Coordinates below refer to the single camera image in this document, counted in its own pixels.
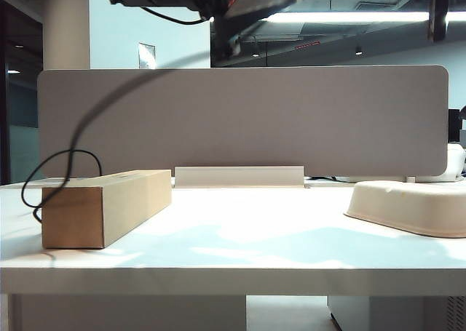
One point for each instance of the black monitor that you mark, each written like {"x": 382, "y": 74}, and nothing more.
{"x": 453, "y": 127}

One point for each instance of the long brown cardboard box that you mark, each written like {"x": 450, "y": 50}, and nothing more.
{"x": 73, "y": 218}

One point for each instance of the grey desk divider panel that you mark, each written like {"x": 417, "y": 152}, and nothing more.
{"x": 255, "y": 127}

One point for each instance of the white desk leg panel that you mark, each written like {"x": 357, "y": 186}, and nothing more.
{"x": 127, "y": 314}

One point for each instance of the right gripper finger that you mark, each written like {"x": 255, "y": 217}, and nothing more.
{"x": 437, "y": 14}

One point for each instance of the white pulp tray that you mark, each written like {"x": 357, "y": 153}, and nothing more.
{"x": 407, "y": 203}

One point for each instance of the framed wall poster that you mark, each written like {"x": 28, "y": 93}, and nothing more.
{"x": 146, "y": 56}

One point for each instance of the black smartphone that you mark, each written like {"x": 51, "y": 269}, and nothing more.
{"x": 276, "y": 7}

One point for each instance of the white device behind divider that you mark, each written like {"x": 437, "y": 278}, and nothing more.
{"x": 457, "y": 163}

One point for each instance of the black pendant spotlight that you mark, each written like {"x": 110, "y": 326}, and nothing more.
{"x": 359, "y": 51}
{"x": 255, "y": 54}

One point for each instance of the beige pillar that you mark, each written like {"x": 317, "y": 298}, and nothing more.
{"x": 67, "y": 29}

